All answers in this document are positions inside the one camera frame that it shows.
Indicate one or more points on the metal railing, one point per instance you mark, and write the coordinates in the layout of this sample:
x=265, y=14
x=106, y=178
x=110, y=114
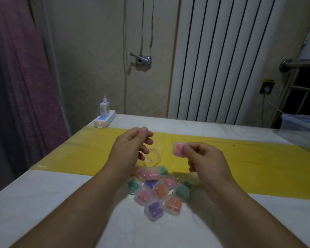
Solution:
x=297, y=74

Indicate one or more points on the person's left thumb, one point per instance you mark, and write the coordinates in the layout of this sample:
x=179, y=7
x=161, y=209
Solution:
x=142, y=131

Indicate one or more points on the white charger plug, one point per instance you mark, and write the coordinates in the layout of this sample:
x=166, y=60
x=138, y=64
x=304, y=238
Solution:
x=104, y=107

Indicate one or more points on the pink earplug case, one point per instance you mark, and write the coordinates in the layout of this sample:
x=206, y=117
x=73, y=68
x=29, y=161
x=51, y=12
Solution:
x=177, y=149

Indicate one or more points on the person's right forearm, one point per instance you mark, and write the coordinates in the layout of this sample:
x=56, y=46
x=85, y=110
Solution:
x=248, y=219

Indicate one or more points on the person's right hand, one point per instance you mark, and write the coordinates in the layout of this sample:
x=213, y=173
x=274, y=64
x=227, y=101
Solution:
x=211, y=165

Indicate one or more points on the clear plastic container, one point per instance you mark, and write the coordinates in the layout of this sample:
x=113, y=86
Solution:
x=301, y=130

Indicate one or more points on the white power strip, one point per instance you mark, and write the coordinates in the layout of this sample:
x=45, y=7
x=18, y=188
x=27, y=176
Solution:
x=104, y=120

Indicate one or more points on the clear plastic bag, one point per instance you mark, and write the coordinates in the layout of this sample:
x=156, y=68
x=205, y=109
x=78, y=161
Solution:
x=155, y=154

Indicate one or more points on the pile of colourful earplug boxes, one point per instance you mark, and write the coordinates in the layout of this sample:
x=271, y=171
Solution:
x=157, y=193

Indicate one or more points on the black wall socket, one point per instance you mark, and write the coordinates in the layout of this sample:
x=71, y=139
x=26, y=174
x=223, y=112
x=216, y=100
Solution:
x=266, y=87

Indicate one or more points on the person's right thumb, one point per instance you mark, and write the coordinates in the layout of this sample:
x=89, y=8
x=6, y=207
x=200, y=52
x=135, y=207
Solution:
x=188, y=155

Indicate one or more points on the person's left forearm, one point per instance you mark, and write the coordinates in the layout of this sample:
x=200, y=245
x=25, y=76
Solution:
x=67, y=211

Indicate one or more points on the pink curtain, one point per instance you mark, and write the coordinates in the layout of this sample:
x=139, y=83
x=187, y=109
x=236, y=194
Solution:
x=25, y=82

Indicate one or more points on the person's left hand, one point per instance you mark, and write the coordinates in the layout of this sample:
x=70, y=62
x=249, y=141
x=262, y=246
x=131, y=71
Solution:
x=126, y=149

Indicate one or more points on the yellow table runner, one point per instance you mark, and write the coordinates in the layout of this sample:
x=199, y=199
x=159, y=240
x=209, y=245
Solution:
x=261, y=162

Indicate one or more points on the white panel radiator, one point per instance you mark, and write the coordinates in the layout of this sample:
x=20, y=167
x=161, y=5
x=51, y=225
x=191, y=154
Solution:
x=222, y=59

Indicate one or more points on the thin metal rod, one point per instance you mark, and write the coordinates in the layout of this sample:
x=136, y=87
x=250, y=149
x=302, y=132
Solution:
x=142, y=23

